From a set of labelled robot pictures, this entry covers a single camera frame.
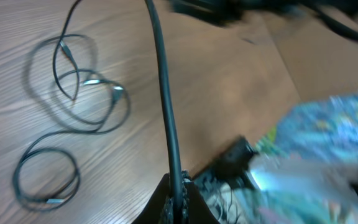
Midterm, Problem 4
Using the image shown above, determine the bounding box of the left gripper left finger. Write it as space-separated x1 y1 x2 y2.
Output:
132 174 170 224

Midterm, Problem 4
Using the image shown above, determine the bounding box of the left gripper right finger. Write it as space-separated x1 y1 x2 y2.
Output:
182 170 219 224

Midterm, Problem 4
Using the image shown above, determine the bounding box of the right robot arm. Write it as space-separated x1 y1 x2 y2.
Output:
195 136 358 223

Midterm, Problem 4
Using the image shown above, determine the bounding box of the cardboard wall panel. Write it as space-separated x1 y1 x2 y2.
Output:
154 0 358 103

